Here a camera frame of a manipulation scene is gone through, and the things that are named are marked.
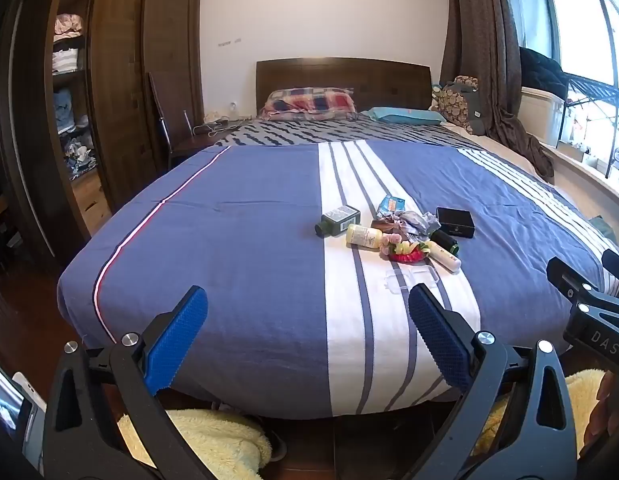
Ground brown patterned cushion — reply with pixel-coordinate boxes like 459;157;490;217
429;76;483;135

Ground teal pillow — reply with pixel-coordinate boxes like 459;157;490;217
359;106;447;126

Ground white tube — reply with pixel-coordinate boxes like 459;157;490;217
427;241;463;274

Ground light blue folded clothes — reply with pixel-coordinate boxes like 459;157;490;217
54;87;90;133

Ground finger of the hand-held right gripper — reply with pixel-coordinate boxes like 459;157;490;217
546;256;619;311
602;248;619;291

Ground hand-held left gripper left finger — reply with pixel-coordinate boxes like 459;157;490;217
42;285;215;480

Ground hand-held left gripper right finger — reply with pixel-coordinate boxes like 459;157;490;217
404;282;577;480

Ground green cloth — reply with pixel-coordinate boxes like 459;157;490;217
589;215;617;243

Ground black box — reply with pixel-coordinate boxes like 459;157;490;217
436;207;476;239

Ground dark green square bottle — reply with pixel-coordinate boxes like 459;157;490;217
314;205;361;237

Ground clear plastic case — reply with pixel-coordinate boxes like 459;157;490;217
384;266;439;291

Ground white charger cables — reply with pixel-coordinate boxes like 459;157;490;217
192;107;245;135

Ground yellow fluffy rug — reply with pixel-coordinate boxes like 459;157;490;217
117;367;607;480

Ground brown curtain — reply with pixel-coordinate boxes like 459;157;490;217
439;0;555;183

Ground pile of mixed clothes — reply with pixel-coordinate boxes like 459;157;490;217
64;135;98;176

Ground plaid pillow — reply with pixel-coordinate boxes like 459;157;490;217
260;87;357;121

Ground white phone with screen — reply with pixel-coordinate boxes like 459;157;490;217
0;359;40;461

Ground grey zigzag bed sheet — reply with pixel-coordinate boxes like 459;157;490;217
214;119;485;151

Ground white storage box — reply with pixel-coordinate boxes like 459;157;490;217
519;86;565;147

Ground pink folded clothes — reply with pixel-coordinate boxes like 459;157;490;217
54;13;85;36

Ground dark wooden wardrobe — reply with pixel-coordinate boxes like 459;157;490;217
0;0;205;281

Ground striped folded clothes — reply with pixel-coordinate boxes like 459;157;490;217
52;49;80;73

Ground wooden bed headboard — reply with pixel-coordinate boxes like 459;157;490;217
256;57;433;113

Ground blue striped blanket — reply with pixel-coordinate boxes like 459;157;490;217
57;140;619;418

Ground black jacket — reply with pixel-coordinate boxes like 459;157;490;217
519;46;573;98

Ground dark chair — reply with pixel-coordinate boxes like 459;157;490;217
148;72;235;171

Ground pale yellow bottle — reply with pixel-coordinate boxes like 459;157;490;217
345;224;385;249

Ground small dark green bottle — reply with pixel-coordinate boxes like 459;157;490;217
429;230;460;256

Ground black folding rack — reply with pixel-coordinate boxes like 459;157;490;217
559;72;619;183

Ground red floral ornament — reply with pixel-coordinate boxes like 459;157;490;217
379;234;430;264

